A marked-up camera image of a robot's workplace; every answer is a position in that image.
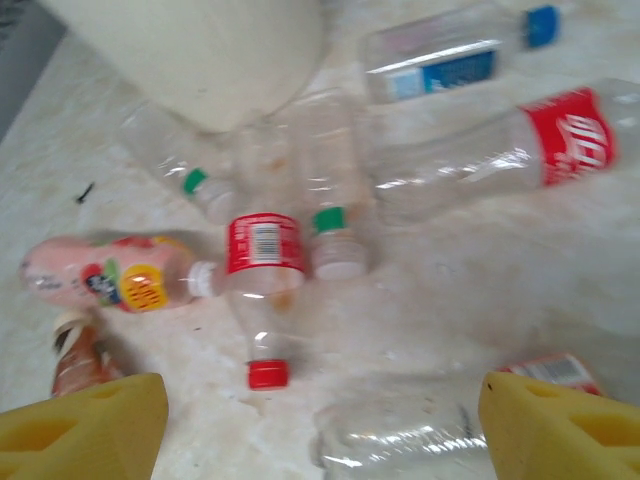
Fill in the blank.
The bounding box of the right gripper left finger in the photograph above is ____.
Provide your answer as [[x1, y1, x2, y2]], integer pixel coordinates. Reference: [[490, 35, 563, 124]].
[[0, 372, 170, 480]]

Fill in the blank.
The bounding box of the clear bottle green ring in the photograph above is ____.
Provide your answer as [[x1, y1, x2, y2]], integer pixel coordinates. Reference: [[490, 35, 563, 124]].
[[118, 99, 240, 227], [298, 87, 372, 281]]

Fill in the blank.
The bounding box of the brown drink bottle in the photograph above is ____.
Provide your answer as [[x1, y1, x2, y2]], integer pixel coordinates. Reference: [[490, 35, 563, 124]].
[[49, 308, 129, 400]]

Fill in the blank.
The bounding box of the clear bottle blue cap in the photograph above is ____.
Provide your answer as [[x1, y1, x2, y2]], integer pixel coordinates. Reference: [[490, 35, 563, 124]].
[[358, 3, 562, 105]]

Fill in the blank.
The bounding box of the pink drink bottle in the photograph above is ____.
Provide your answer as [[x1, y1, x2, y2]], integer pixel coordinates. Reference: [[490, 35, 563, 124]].
[[18, 232, 220, 315]]

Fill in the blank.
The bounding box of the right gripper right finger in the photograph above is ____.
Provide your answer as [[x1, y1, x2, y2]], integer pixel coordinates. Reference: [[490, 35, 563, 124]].
[[478, 370, 640, 480]]

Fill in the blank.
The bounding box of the clear bottle red barcode label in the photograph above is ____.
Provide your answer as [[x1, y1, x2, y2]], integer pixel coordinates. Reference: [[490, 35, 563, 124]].
[[225, 124, 307, 392]]

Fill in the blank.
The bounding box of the cream plastic bin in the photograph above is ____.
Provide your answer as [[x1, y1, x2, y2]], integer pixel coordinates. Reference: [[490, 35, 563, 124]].
[[39, 0, 331, 135]]

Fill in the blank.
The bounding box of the clear Coca-Cola bottle red cap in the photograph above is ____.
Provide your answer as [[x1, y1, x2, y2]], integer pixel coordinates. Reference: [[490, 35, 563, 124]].
[[373, 77, 640, 227]]

